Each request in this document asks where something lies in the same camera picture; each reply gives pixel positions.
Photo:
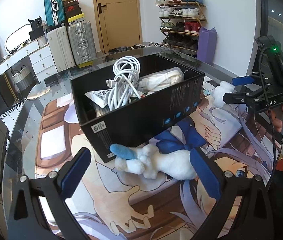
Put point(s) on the silver aluminium suitcase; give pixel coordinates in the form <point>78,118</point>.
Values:
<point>82,42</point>

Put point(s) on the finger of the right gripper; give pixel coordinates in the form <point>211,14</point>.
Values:
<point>237,98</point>
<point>244,80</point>

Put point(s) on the stacked shoe boxes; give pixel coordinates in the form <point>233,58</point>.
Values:
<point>73,11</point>

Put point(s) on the white medicine sachet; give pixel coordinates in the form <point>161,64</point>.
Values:
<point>99,97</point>

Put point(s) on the wooden shoe rack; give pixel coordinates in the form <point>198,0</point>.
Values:
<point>181,22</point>

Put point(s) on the teal suitcase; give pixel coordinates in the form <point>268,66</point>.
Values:
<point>54,12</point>

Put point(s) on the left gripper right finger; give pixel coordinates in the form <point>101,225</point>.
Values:
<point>254,218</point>

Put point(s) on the black handbag on desk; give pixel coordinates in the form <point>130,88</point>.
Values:
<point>36,28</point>

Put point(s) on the black cardboard box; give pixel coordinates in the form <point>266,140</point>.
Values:
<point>142,119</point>

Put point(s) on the white drawer cabinet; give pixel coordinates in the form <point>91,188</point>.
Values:
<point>43,63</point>

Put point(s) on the woven laundry basket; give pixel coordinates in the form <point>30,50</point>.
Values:
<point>23,78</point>

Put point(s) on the purple yoga mat bag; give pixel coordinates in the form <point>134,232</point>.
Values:
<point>207,45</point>

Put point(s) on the white plush toy blue ears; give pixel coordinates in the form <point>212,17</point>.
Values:
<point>148,161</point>

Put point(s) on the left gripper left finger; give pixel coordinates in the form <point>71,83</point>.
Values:
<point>27,219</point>

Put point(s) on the oval mirror black frame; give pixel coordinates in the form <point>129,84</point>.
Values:
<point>18,37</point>

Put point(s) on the yellow wooden door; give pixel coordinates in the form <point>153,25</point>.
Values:
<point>118,23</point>

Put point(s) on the white suitcase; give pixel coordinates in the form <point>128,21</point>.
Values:
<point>60,48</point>

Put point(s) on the white dressing desk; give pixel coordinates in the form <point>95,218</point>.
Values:
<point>22,53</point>

